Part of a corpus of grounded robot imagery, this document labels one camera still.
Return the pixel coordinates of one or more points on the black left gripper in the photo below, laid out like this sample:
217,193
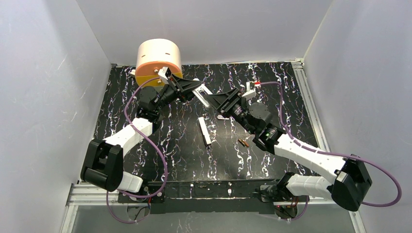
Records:
175,87

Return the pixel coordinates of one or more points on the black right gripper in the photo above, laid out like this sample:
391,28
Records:
231,102

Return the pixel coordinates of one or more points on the white remote control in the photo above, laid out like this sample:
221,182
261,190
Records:
200,92

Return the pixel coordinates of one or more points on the long white rectangular block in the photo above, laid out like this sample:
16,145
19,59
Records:
204,131

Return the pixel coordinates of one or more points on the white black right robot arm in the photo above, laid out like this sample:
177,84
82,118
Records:
344,180

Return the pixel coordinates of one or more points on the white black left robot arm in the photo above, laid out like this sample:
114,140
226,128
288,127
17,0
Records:
103,163

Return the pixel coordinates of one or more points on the cylindrical drawer box orange front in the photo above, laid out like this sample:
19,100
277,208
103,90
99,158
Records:
153,55

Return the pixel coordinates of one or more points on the orange green battery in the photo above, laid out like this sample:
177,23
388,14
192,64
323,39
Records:
241,142

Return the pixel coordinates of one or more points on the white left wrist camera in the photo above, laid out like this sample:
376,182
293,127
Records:
165,74

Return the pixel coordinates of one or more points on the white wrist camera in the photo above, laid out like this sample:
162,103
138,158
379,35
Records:
251,89
165,74

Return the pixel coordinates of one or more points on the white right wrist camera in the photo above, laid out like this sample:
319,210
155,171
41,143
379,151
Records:
251,89

